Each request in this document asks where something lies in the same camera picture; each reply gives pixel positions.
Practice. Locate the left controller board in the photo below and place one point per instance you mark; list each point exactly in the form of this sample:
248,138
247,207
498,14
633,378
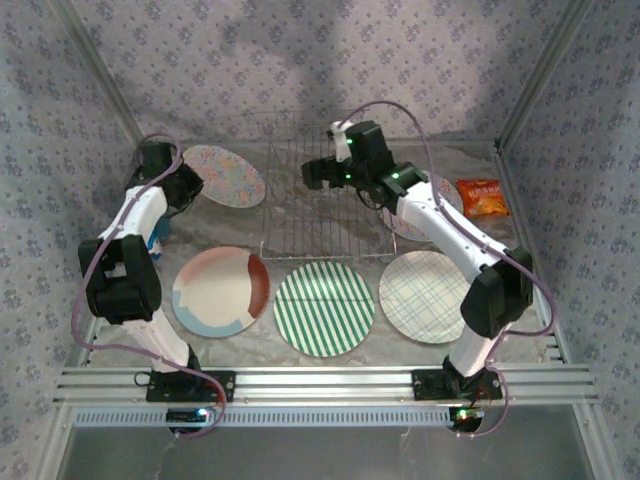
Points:
185,415

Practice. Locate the grey metal panel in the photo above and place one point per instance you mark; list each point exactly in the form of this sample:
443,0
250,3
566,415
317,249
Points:
325,455

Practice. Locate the controller board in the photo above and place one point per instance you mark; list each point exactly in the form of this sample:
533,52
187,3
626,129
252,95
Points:
465,415
185,415

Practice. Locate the aluminium frame post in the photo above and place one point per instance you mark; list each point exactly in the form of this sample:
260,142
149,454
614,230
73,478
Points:
102,75
542,75

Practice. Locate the aluminium mounting rail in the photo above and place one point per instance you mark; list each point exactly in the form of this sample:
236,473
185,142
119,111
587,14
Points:
325,385

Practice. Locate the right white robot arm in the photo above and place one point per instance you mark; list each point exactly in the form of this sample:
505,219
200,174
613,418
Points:
440,220

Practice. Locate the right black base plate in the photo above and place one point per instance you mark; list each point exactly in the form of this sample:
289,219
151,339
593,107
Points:
425,385

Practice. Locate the right controller board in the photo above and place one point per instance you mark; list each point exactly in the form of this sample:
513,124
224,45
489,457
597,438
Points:
465,415

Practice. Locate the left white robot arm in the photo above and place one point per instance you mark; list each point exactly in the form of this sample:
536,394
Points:
135,220

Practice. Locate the orange snack bag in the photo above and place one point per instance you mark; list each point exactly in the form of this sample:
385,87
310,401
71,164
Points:
482,197

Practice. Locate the pink red blue plate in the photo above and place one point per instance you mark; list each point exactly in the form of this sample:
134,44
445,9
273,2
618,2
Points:
220,290

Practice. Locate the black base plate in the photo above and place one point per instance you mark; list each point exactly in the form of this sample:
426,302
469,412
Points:
425,385
225,385

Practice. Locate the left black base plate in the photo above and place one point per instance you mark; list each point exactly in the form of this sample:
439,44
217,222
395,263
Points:
225,385

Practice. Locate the speckled multicolour plate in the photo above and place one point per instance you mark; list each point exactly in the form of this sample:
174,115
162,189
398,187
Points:
448,192
225,175

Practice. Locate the green striped plate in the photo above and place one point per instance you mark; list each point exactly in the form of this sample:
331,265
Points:
325,310

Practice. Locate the blue plaid plate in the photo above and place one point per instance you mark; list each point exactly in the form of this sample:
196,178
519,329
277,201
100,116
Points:
420,295

